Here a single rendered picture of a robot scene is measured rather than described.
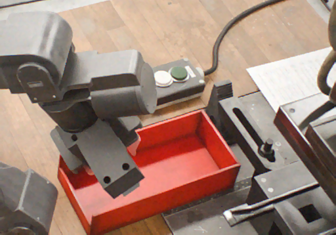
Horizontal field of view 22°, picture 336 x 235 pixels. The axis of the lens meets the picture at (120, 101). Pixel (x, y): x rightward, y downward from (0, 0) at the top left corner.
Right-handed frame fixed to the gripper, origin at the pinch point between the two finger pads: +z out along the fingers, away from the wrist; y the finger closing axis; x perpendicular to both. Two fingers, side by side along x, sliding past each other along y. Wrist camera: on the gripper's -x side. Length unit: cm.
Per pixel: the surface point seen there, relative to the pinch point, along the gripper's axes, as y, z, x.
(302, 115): 22.7, 8.4, -5.9
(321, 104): 25.8, 10.2, -5.2
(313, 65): 34, 42, 18
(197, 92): 14.3, 29.4, 19.2
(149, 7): 17, 32, 42
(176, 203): 1.4, 22.3, 0.8
